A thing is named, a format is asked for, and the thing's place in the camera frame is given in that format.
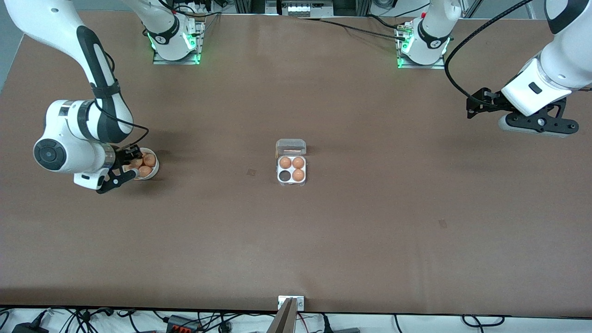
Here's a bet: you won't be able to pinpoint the white round bowl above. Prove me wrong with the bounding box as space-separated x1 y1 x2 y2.
126 148 160 181

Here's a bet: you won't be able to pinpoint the grey power strip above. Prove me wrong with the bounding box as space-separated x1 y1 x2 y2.
266 1 334 18

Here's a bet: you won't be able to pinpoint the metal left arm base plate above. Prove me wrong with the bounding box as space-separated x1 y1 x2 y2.
396 22 447 70

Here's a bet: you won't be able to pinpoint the black right camera bracket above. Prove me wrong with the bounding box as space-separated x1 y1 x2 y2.
96 172 128 195

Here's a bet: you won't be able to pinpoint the black camera bracket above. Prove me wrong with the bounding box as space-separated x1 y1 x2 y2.
505 98 579 135
96 172 128 195

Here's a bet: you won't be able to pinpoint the black power strip red switches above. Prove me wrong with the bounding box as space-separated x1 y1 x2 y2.
166 315 200 333

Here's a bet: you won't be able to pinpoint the clear plastic egg box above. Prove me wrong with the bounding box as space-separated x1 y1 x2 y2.
276 139 308 187

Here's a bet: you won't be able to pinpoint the aluminium frame post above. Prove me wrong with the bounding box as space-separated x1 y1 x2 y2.
462 0 484 19

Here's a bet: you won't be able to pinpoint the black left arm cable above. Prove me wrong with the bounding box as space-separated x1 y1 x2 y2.
444 0 535 109

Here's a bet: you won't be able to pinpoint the small metal mounting bracket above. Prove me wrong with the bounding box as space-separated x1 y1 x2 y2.
278 296 305 311

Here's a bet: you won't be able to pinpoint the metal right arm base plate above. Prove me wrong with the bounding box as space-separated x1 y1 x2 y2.
153 21 204 65

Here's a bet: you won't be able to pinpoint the aluminium bar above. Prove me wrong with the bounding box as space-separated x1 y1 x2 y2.
267 298 297 333

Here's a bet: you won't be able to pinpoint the black equipment box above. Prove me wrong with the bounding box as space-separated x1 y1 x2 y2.
333 0 371 17

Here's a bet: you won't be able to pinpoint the black left camera bracket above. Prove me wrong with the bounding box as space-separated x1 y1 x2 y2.
505 98 579 135

